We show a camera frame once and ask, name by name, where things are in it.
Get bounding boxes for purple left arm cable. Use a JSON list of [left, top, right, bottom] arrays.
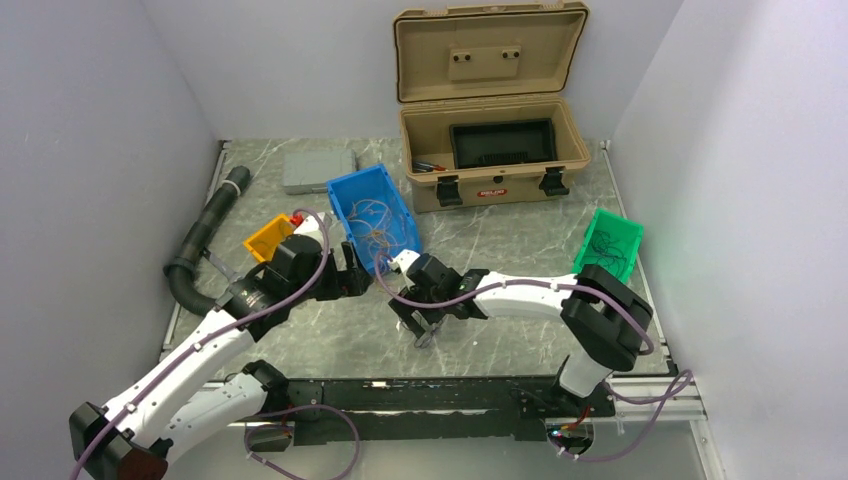
[[69, 208, 331, 480]]

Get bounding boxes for grey plastic case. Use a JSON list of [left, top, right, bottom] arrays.
[[282, 148, 358, 195]]

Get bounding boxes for black corrugated hose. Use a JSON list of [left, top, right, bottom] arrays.
[[163, 165, 252, 316]]

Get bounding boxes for black tray in toolbox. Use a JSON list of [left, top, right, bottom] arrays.
[[449, 118, 557, 169]]

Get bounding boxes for tan open toolbox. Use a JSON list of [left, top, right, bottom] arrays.
[[393, 1, 591, 213]]

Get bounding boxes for yellow plastic bin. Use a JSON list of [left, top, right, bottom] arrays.
[[243, 214, 295, 263]]

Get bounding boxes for blue plastic bin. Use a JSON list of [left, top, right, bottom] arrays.
[[326, 163, 422, 274]]

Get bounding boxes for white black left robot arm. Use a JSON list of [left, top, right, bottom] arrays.
[[69, 234, 372, 479]]

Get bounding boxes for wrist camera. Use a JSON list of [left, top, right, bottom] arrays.
[[388, 249, 420, 274], [289, 212, 334, 242]]

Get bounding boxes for tools inside toolbox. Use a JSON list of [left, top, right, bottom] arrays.
[[411, 160, 448, 173]]

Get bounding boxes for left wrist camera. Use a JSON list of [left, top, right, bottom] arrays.
[[289, 212, 334, 242]]

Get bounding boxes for silver wrench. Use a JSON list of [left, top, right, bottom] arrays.
[[202, 248, 241, 282]]

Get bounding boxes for green plastic bin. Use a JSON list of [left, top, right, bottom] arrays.
[[572, 209, 644, 283]]

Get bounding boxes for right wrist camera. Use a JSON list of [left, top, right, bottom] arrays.
[[388, 249, 420, 274]]

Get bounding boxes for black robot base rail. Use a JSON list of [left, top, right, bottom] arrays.
[[247, 375, 615, 446]]

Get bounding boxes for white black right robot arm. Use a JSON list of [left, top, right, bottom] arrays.
[[375, 250, 655, 415]]

